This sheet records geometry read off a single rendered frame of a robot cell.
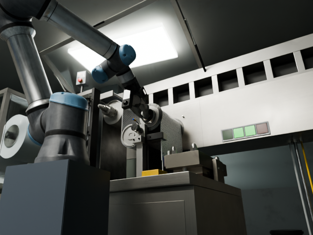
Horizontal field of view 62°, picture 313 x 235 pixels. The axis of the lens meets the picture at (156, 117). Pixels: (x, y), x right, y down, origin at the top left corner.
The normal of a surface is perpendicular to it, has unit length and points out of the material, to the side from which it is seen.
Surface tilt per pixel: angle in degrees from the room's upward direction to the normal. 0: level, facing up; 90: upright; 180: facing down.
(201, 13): 180
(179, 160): 90
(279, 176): 90
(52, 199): 90
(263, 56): 90
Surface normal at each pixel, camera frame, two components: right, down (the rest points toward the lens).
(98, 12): 0.03, 0.93
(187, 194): -0.51, -0.31
